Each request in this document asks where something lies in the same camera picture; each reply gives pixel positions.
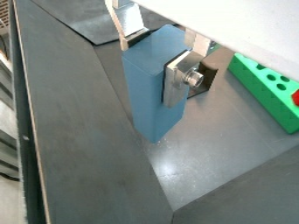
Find blue rectangular block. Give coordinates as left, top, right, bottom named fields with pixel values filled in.
left=121, top=24, right=187, bottom=143

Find red cylinder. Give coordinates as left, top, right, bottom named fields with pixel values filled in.
left=292, top=89, right=299, bottom=107

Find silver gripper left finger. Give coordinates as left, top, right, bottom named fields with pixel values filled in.
left=105, top=0, right=149, bottom=51

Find green shape sorting board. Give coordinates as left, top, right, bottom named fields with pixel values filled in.
left=228, top=53, right=299, bottom=134

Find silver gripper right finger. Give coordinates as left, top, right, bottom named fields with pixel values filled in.
left=162, top=29, right=211, bottom=108

